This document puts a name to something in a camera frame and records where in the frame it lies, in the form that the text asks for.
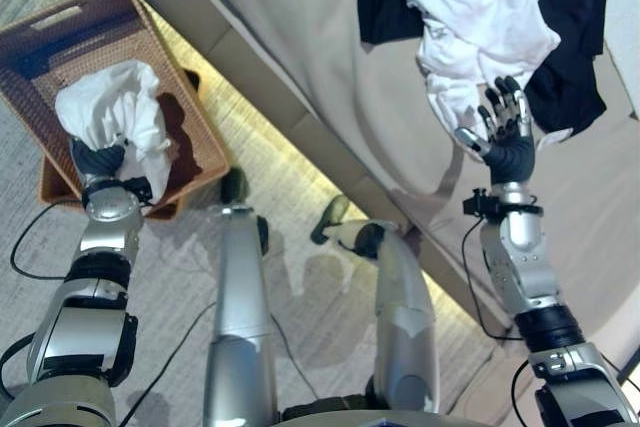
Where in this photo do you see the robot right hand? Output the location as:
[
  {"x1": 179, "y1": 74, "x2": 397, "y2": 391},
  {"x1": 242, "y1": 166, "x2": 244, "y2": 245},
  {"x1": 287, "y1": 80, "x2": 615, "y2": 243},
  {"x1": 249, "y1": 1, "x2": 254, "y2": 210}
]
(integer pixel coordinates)
[{"x1": 453, "y1": 75, "x2": 537, "y2": 185}]

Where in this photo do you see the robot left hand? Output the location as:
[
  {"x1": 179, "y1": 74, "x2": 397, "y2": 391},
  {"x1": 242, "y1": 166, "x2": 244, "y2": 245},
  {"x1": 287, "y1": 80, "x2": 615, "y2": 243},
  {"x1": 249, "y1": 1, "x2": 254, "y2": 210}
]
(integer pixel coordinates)
[{"x1": 68, "y1": 135, "x2": 128, "y2": 187}]

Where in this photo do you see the white cloth garment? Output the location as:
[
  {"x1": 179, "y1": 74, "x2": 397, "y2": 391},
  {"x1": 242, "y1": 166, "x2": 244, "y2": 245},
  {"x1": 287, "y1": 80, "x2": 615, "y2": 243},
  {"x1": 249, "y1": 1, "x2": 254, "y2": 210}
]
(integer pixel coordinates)
[{"x1": 54, "y1": 59, "x2": 173, "y2": 201}]

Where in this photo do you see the brown woven basket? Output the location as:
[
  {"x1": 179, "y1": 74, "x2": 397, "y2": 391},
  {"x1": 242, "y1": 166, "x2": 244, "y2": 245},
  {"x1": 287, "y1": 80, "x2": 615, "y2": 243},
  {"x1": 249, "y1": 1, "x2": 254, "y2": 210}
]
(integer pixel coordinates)
[{"x1": 0, "y1": 0, "x2": 231, "y2": 208}]

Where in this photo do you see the black garment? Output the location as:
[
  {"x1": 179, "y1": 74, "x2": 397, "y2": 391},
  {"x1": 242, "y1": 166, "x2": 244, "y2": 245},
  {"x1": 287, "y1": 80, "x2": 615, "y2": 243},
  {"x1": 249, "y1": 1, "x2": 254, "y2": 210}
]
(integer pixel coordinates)
[{"x1": 356, "y1": 0, "x2": 615, "y2": 137}]

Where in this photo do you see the large white shirt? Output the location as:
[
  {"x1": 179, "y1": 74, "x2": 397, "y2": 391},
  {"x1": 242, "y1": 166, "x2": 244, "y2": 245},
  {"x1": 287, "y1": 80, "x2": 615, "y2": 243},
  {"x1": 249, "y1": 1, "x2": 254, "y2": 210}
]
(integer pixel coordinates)
[{"x1": 375, "y1": 0, "x2": 563, "y2": 134}]

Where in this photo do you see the silver robot right leg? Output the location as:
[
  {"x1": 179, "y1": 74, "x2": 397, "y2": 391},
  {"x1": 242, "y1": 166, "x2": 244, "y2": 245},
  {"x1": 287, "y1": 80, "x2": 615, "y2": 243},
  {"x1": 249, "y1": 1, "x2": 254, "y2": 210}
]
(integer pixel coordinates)
[{"x1": 324, "y1": 219, "x2": 441, "y2": 413}]

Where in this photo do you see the silver robot leg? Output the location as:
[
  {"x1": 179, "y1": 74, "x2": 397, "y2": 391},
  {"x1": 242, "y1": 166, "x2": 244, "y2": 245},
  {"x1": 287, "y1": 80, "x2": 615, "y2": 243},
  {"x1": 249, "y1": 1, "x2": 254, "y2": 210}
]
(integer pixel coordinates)
[
  {"x1": 324, "y1": 219, "x2": 441, "y2": 413},
  {"x1": 201, "y1": 204, "x2": 279, "y2": 427}
]

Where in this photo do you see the silver robot left leg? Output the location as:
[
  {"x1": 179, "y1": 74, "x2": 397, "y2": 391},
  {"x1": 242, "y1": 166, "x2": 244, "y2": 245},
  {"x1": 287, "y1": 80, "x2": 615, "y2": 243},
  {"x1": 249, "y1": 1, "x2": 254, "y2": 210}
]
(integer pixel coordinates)
[{"x1": 201, "y1": 204, "x2": 279, "y2": 427}]

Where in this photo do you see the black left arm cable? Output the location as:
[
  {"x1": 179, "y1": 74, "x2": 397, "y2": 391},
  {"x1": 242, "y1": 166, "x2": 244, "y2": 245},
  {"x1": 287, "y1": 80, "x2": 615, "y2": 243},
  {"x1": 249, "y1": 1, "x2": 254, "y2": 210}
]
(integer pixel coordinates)
[{"x1": 9, "y1": 201, "x2": 84, "y2": 282}]

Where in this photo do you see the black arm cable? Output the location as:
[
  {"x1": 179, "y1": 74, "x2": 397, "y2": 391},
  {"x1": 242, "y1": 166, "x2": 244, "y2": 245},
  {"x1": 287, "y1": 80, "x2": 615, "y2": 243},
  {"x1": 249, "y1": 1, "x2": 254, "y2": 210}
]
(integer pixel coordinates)
[
  {"x1": 460, "y1": 219, "x2": 524, "y2": 342},
  {"x1": 9, "y1": 201, "x2": 84, "y2": 282}
]

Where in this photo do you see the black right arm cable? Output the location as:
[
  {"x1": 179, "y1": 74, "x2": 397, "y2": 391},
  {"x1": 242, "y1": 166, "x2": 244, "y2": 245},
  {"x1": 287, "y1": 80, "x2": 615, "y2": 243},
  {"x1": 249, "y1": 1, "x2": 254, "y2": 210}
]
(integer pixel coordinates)
[{"x1": 460, "y1": 219, "x2": 524, "y2": 342}]

